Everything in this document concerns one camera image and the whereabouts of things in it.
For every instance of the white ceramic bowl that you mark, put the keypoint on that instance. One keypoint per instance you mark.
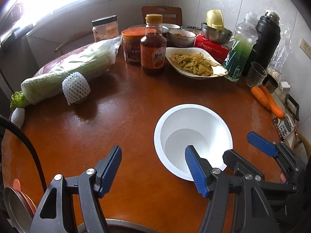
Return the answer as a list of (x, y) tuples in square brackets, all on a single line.
[(181, 38)]

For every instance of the foam-netted fruit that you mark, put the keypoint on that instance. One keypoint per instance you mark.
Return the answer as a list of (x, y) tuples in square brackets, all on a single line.
[(75, 88), (17, 117)]

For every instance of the orange carrot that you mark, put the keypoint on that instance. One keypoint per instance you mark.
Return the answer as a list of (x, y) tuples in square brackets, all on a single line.
[(261, 97), (270, 104)]

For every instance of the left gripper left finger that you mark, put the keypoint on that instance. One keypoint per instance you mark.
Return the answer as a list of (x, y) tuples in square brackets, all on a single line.
[(55, 212)]

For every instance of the dark glass cup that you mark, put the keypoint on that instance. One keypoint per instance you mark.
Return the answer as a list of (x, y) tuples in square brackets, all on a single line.
[(255, 75)]

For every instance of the foam-netted fruit left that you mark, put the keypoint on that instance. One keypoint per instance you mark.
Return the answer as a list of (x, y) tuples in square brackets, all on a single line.
[(17, 117)]

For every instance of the black thermos flask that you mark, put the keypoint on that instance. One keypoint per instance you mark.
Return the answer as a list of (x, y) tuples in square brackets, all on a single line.
[(268, 31)]

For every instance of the pink bear-shaped plate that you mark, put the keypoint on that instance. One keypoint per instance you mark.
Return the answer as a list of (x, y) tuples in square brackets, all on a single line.
[(24, 194)]

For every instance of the large white noodle cup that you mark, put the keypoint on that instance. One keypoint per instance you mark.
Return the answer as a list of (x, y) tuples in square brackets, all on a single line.
[(191, 124)]

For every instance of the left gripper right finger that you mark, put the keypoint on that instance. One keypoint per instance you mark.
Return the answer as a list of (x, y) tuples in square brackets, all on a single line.
[(252, 209)]

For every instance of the wrapped napa cabbage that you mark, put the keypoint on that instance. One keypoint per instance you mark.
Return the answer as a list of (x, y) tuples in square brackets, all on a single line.
[(91, 62)]

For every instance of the foam-netted fruit right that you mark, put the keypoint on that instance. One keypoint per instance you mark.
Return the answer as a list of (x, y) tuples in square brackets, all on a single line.
[(75, 88)]

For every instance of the yellow plastic juicer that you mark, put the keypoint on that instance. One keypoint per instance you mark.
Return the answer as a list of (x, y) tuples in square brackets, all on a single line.
[(215, 19)]

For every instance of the small metal cup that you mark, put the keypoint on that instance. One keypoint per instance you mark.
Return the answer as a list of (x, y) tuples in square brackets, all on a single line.
[(270, 83)]

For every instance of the brown sauce bottle yellow cap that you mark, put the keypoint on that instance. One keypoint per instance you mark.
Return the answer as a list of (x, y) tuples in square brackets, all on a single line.
[(153, 45)]

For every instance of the clear jar black lid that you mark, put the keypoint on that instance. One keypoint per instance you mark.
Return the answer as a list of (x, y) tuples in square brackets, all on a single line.
[(105, 28)]

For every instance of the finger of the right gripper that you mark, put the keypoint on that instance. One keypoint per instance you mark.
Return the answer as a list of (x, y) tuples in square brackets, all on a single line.
[(242, 168), (291, 165)]

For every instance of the wall power socket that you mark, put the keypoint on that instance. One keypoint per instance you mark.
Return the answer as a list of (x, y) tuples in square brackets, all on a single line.
[(305, 47)]

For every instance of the red chili sauce jar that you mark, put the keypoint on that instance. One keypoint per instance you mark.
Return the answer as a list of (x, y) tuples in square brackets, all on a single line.
[(131, 44)]

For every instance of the operator hand pink nails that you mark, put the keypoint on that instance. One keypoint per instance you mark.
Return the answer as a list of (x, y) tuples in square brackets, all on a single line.
[(283, 178)]

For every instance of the small packet on table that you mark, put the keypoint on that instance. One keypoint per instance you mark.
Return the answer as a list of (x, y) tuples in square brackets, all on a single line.
[(285, 127)]

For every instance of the white dish of pickles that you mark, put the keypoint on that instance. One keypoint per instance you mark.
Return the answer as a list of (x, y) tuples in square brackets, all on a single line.
[(194, 63)]

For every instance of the shallow steel round pan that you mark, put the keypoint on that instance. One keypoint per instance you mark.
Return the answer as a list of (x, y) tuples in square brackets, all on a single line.
[(18, 209)]

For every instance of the small steel bowl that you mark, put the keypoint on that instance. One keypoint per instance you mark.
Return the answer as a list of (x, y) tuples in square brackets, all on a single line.
[(214, 35)]

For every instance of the green liquid plastic bottle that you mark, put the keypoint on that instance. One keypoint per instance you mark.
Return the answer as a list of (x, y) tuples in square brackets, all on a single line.
[(244, 38)]

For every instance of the steel mixing bowl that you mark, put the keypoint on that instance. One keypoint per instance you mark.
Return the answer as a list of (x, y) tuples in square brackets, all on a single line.
[(116, 225)]

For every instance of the red tissue box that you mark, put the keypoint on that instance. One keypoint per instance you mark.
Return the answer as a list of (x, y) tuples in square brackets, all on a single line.
[(217, 51)]

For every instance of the curved wooden chair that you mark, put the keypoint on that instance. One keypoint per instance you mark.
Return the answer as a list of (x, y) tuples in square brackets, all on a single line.
[(65, 43)]

